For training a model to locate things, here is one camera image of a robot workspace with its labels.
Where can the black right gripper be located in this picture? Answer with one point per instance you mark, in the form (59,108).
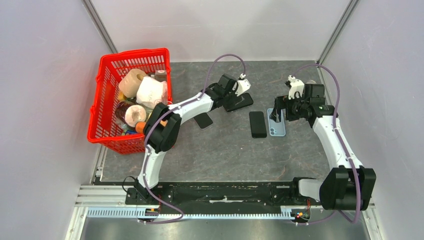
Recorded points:
(282,102)

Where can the light blue phone case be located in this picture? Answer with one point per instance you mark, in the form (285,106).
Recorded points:
(276,129)

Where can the black smartphone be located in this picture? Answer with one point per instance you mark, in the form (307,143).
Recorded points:
(257,124)

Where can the black phone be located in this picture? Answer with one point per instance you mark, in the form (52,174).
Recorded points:
(246,100)

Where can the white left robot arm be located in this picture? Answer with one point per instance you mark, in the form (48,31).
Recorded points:
(162,128)

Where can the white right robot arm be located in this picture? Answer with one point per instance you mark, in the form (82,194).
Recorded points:
(349,185)

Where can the phone in clear case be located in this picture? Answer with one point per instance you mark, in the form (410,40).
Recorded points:
(203,120)

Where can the black and yellow drink can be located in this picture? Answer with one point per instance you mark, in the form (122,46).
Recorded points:
(310,82)

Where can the white paper bag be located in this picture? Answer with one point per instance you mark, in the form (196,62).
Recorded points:
(151,92)

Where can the red plastic shopping basket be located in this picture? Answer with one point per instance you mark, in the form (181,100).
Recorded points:
(102,126)

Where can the beige toilet paper roll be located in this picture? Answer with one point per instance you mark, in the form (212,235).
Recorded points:
(130,84)

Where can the instant noodle bowl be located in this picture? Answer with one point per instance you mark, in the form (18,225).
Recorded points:
(121,109)

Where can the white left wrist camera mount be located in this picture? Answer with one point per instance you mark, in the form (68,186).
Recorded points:
(242,85)

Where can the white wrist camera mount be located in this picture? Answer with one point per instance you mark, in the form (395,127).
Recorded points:
(242,85)
(296,87)

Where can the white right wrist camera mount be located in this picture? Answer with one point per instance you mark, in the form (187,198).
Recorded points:
(296,87)

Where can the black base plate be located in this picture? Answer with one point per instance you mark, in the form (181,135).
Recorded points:
(231,197)

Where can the aluminium frame post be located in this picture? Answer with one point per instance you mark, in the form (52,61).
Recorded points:
(346,15)

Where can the white cable duct rail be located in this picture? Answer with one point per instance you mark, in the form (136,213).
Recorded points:
(144,213)

